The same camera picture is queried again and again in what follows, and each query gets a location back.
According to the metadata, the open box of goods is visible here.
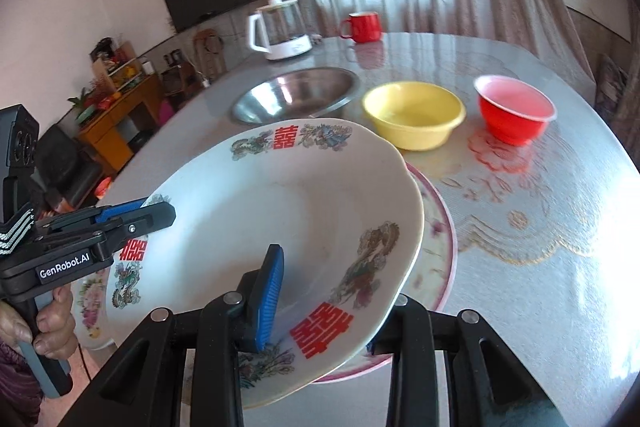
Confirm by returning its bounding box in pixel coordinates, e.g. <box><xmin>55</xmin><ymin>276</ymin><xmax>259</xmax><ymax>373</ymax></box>
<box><xmin>90</xmin><ymin>38</ymin><xmax>151</xmax><ymax>90</ymax></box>

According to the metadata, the white dragon print plate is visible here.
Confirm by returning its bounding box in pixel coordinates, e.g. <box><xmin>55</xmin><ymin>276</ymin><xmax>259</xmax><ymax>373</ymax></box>
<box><xmin>104</xmin><ymin>118</ymin><xmax>426</xmax><ymax>410</ymax></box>

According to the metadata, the person's left hand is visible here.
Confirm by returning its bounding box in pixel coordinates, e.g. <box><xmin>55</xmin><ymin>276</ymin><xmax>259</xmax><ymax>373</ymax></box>
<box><xmin>0</xmin><ymin>284</ymin><xmax>77</xmax><ymax>363</ymax></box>

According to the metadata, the wooden chair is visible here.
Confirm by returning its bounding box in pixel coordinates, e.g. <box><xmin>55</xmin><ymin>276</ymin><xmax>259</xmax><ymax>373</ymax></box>
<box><xmin>192</xmin><ymin>28</ymin><xmax>226</xmax><ymax>82</ymax></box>

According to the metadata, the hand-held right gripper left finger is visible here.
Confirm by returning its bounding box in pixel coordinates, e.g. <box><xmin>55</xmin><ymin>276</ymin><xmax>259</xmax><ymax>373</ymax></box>
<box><xmin>60</xmin><ymin>244</ymin><xmax>286</xmax><ymax>427</ymax></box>

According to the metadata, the black cable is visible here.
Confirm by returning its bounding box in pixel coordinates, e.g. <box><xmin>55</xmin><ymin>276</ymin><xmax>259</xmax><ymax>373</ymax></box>
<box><xmin>74</xmin><ymin>342</ymin><xmax>96</xmax><ymax>383</ymax></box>

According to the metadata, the floral lace tablecloth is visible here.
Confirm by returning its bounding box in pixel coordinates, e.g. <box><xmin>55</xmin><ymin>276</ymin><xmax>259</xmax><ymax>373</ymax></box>
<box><xmin>95</xmin><ymin>32</ymin><xmax>640</xmax><ymax>427</ymax></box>

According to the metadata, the black armchair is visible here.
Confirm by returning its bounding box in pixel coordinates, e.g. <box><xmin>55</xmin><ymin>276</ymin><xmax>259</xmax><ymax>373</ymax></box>
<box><xmin>32</xmin><ymin>124</ymin><xmax>108</xmax><ymax>210</ymax></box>

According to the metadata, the person's left forearm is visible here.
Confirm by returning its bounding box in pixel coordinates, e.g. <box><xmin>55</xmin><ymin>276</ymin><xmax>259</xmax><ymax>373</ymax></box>
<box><xmin>0</xmin><ymin>342</ymin><xmax>43</xmax><ymax>427</ymax></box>

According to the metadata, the yellow plastic bowl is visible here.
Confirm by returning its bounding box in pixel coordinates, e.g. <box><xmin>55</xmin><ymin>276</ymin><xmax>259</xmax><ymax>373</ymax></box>
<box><xmin>362</xmin><ymin>81</ymin><xmax>467</xmax><ymax>151</ymax></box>

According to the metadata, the red plastic bowl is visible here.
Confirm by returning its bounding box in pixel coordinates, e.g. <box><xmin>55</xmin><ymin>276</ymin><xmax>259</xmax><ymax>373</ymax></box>
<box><xmin>473</xmin><ymin>75</ymin><xmax>557</xmax><ymax>146</ymax></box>

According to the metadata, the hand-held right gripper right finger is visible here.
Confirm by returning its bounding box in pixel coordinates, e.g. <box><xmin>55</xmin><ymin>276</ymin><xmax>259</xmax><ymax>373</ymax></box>
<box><xmin>370</xmin><ymin>294</ymin><xmax>566</xmax><ymax>427</ymax></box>

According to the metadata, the pink rim floral plate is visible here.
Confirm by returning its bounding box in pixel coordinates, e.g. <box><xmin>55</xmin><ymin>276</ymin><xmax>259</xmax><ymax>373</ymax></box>
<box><xmin>70</xmin><ymin>162</ymin><xmax>458</xmax><ymax>383</ymax></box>

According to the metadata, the stainless steel bowl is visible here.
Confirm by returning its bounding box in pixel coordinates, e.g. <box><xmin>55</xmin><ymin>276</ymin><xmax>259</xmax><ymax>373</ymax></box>
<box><xmin>229</xmin><ymin>67</ymin><xmax>361</xmax><ymax>125</ymax></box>

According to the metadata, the white glass electric kettle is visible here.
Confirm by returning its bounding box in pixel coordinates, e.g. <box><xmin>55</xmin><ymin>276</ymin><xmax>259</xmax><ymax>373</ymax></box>
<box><xmin>248</xmin><ymin>0</ymin><xmax>314</xmax><ymax>61</ymax></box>

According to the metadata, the red mug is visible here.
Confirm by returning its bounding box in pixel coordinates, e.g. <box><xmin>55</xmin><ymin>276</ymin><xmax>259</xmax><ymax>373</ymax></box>
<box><xmin>339</xmin><ymin>11</ymin><xmax>384</xmax><ymax>44</ymax></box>

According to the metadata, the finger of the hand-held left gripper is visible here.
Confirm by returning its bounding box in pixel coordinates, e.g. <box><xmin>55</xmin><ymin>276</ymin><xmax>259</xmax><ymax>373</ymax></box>
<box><xmin>95</xmin><ymin>202</ymin><xmax>177</xmax><ymax>258</ymax></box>
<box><xmin>40</xmin><ymin>201</ymin><xmax>148</xmax><ymax>233</ymax></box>

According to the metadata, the wooden cabinet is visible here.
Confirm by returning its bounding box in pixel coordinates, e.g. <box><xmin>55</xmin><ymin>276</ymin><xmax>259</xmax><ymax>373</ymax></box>
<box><xmin>75</xmin><ymin>74</ymin><xmax>163</xmax><ymax>175</ymax></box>

